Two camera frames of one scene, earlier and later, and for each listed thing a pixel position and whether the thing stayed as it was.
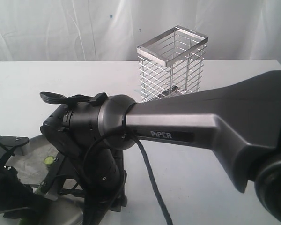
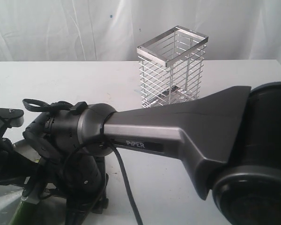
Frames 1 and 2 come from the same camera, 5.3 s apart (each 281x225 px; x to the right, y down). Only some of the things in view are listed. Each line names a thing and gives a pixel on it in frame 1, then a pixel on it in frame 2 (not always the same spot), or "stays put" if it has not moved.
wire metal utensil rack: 172,64 stays put
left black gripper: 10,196 to 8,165
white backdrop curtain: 111,30 stays put
